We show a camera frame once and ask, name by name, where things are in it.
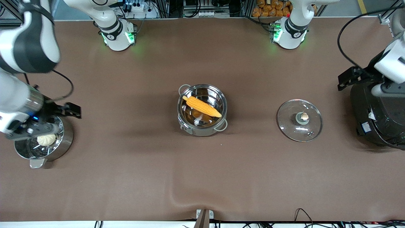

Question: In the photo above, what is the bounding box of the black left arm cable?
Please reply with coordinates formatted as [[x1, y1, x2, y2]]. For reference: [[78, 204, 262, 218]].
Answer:
[[337, 3, 405, 69]]

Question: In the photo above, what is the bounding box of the steel steamer pot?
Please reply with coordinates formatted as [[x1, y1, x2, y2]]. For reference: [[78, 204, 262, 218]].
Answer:
[[14, 115, 74, 169]]

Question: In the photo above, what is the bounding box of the white steamed bun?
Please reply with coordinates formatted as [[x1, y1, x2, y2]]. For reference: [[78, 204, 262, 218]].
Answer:
[[37, 133, 57, 147]]

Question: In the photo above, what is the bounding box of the black looped cable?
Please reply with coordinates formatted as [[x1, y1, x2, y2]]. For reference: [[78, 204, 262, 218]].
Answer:
[[294, 208, 314, 226]]

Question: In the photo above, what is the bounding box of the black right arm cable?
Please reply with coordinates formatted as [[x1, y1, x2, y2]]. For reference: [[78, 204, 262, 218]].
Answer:
[[23, 69, 74, 102]]

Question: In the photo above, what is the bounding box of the bag of orange buns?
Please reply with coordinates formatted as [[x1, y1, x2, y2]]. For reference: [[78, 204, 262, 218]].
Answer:
[[252, 0, 293, 17]]

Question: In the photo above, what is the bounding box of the glass pot lid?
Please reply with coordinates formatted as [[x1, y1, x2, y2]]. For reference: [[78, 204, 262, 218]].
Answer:
[[277, 99, 323, 142]]

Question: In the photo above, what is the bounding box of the white power strip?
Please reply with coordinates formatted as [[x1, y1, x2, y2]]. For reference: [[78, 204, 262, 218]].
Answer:
[[125, 0, 159, 19]]

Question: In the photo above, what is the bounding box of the brown table mat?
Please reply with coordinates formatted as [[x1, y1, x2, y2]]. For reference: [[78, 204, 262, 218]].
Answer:
[[0, 17, 405, 222]]

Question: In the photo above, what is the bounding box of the black rice cooker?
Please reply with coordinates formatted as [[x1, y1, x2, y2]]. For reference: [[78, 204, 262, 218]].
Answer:
[[350, 81, 405, 150]]

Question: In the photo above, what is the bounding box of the metal table clamp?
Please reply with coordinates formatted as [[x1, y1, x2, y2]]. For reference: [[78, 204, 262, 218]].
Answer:
[[194, 209, 214, 228]]

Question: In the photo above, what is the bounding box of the steel pot with handles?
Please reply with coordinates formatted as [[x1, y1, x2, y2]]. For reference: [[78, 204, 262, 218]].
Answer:
[[177, 84, 228, 137]]

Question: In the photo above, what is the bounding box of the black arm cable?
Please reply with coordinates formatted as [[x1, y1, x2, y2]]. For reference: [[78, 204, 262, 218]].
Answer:
[[337, 3, 405, 69], [23, 69, 74, 102]]

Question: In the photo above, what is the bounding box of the yellow corn cob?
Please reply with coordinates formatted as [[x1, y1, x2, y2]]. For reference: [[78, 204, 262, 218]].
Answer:
[[182, 96, 222, 118]]

